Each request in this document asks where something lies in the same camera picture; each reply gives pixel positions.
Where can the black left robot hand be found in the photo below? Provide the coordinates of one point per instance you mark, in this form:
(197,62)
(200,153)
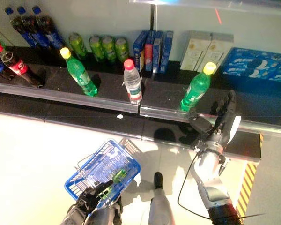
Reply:
(91,199)

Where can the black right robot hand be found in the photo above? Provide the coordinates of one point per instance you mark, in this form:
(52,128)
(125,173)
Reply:
(222,126)

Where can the blue plastic shopping basket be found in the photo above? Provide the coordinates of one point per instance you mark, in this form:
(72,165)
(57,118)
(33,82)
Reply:
(103,164)

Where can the Coca-Cola bottle red cap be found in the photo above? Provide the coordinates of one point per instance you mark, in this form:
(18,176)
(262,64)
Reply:
(17,66)

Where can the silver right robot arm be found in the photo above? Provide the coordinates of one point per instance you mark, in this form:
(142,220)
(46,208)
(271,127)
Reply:
(208,164)

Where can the green drink can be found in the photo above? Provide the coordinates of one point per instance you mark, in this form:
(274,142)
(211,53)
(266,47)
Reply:
(77,44)
(96,48)
(119,175)
(122,49)
(108,49)

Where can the black left robot foot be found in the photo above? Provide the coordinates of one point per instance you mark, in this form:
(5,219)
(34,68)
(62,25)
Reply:
(119,211)

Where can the black robot foot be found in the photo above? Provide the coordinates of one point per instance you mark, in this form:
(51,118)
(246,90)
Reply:
(158,180)
(119,211)

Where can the yellow black hazard tape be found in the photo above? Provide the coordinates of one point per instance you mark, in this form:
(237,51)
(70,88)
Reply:
(248,182)

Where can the silver right robot leg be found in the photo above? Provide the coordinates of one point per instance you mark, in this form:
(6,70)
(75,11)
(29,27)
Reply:
(160,208)

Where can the black right robot foot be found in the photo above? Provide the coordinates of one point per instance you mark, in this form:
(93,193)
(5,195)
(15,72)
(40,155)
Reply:
(158,180)

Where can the white cardboard product box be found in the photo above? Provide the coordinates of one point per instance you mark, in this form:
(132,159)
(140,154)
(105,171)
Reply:
(215,55)
(193,54)

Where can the glossy black plinth board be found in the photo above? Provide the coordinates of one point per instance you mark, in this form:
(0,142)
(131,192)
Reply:
(72,114)

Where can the small white paper scrap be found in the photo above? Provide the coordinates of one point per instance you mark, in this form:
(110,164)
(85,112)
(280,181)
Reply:
(119,116)

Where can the black zip tie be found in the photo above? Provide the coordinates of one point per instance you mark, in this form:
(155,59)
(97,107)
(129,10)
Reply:
(255,215)

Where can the clear water bottle red cap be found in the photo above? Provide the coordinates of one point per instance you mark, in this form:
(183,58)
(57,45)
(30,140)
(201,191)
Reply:
(132,84)

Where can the blue snack box red face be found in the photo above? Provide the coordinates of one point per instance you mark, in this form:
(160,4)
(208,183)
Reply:
(148,55)

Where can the long black drinks shelf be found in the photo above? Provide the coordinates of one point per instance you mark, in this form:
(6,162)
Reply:
(53,79)

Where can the black snack shelf clear rail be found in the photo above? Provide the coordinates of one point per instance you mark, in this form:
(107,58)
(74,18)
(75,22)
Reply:
(164,93)

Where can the black shelf board clear rail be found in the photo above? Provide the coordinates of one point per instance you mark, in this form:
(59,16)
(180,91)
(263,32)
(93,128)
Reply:
(224,5)

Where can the black shelf upright post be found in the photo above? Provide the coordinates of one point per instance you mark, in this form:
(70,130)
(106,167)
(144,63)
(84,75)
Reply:
(152,16)

